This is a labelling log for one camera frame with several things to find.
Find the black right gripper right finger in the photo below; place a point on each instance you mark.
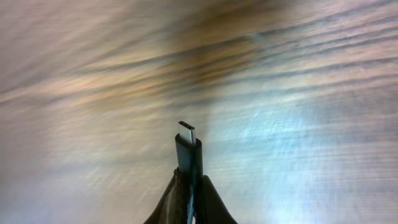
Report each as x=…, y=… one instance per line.
x=208, y=205

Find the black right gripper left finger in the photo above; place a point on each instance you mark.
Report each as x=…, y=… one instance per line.
x=172, y=207

